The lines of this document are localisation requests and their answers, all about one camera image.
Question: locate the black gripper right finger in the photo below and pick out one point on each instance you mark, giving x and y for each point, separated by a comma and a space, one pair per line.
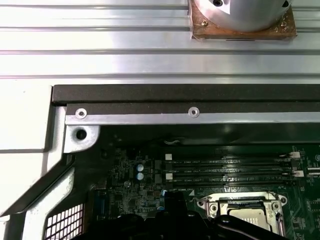
195, 227

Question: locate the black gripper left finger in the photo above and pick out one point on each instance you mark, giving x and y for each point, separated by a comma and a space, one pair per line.
150, 230

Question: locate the silver topped CPU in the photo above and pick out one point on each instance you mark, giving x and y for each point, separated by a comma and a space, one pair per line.
247, 220

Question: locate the CPU socket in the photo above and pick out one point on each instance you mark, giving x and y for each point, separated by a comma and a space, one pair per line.
212, 207

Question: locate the RAM slot black clips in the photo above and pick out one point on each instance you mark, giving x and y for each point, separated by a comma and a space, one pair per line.
250, 188
250, 170

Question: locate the RAM slot white clips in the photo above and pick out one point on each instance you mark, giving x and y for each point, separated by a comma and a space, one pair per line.
250, 161
250, 179

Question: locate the green motherboard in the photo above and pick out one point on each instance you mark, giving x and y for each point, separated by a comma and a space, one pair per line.
130, 180

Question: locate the black PC case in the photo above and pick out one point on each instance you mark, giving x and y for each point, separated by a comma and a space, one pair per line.
175, 92

